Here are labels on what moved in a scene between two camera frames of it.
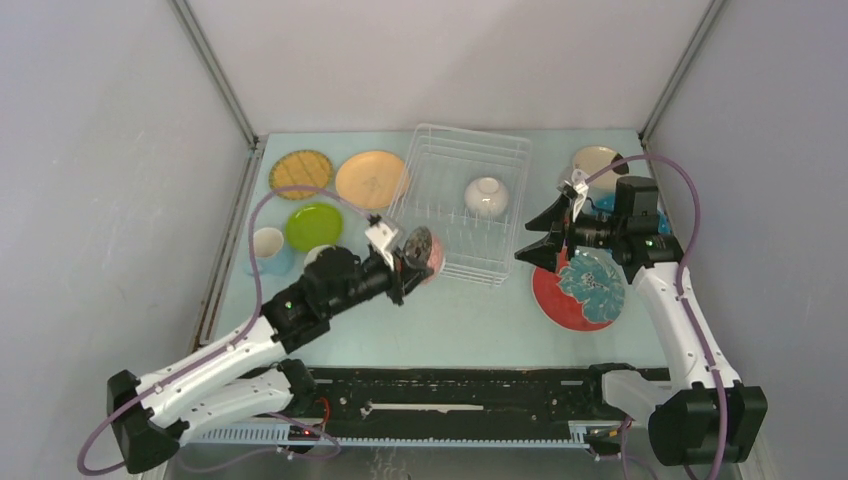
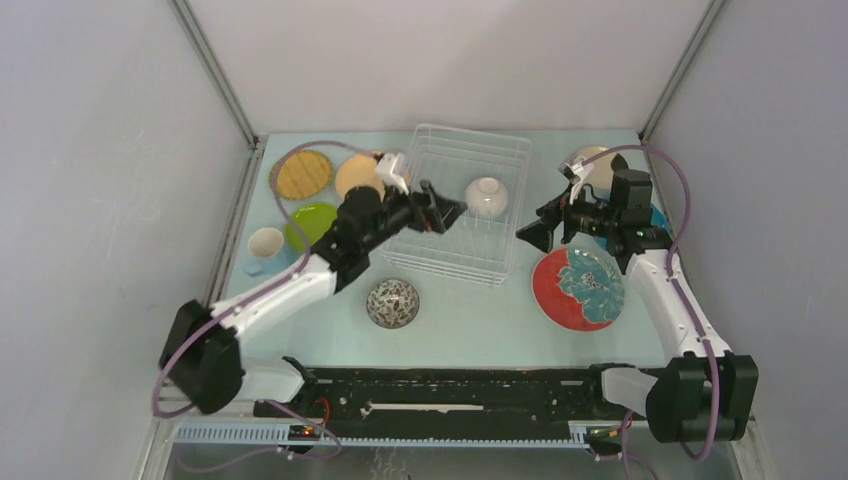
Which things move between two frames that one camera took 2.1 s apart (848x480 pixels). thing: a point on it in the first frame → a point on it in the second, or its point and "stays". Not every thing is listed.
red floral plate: (585, 293) stays
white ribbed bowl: (486, 197) stays
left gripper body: (376, 277) → (419, 218)
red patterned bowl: (424, 248) → (393, 303)
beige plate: (372, 180) stays
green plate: (311, 225) stays
